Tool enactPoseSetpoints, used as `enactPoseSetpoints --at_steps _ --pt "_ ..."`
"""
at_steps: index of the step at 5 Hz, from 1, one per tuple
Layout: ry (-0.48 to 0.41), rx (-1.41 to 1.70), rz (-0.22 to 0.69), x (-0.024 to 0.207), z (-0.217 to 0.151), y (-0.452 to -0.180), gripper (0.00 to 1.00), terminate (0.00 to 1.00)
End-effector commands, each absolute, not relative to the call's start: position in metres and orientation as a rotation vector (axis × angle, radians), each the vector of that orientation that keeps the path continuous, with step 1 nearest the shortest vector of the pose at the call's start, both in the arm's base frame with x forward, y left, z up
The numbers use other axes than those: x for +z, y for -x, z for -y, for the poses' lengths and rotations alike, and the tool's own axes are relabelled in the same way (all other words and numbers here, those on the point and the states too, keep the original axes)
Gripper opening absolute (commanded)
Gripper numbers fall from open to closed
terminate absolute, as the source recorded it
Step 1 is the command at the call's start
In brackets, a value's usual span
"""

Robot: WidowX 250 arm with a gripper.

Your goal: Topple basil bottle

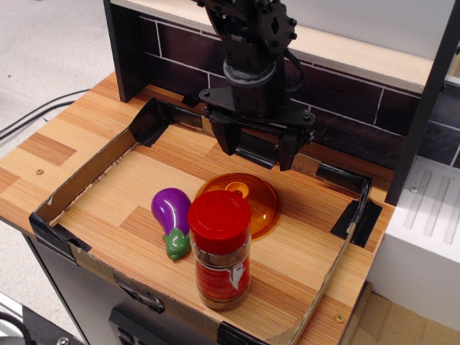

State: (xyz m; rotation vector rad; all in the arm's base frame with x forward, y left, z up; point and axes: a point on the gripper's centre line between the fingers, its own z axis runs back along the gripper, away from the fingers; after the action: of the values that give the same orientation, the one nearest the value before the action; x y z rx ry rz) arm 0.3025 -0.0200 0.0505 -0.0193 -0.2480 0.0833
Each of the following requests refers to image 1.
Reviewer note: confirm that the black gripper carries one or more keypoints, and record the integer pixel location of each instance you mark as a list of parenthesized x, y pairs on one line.
[(264, 110)]

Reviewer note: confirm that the red-lidded basil spice bottle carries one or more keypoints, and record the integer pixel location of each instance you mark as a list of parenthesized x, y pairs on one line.
[(220, 236)]

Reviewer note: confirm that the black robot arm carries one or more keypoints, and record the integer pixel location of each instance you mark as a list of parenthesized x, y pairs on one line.
[(255, 36)]

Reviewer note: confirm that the cardboard fence with black tape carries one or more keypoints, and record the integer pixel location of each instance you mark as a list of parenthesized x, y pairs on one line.
[(354, 225)]

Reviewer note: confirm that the orange translucent plastic lid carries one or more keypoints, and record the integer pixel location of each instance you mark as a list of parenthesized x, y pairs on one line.
[(262, 198)]

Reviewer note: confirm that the purple toy eggplant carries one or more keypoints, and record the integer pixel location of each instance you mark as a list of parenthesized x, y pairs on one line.
[(170, 208)]

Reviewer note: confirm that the white toy sink unit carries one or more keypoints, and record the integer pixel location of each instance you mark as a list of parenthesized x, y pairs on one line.
[(417, 265)]

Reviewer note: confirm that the black cabinet below table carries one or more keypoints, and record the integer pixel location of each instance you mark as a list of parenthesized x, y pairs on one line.
[(114, 310)]

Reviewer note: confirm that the black shelf frame with brick backsplash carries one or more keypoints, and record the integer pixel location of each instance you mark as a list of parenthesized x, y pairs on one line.
[(370, 102)]

